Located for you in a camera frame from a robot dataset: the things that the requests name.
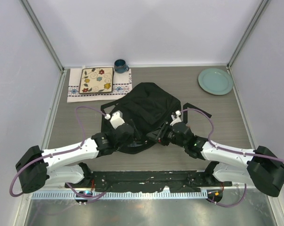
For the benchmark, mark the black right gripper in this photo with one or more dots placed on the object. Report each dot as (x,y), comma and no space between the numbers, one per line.
(159,134)

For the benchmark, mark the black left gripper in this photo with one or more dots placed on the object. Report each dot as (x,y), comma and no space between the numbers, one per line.
(133,138)

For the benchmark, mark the black fabric backpack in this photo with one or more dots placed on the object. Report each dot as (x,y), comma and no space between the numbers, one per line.
(149,106)

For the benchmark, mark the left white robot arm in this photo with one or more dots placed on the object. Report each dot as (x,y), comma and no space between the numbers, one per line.
(34,167)

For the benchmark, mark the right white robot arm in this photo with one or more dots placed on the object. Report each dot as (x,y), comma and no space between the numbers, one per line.
(259,167)

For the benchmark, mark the white patterned placemat cloth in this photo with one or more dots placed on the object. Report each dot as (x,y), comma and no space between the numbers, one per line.
(122,85)

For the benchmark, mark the square floral ceramic plate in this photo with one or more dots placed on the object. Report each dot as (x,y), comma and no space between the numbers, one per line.
(96,80)

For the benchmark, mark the blue ceramic mug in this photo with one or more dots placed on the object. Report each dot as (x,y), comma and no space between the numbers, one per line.
(120,66)

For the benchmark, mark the round teal plate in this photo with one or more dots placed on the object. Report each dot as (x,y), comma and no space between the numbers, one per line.
(215,81)

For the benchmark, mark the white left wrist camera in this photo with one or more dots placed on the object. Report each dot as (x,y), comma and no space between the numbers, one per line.
(116,119)

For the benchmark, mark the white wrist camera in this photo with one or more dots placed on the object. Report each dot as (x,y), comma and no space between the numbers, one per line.
(116,119)
(176,118)

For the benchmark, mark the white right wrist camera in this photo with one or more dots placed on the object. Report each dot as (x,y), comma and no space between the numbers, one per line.
(176,118)

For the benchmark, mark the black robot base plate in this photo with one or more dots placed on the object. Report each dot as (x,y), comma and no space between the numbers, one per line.
(178,181)

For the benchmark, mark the white slotted cable duct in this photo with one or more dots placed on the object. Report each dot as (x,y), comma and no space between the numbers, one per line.
(165,194)

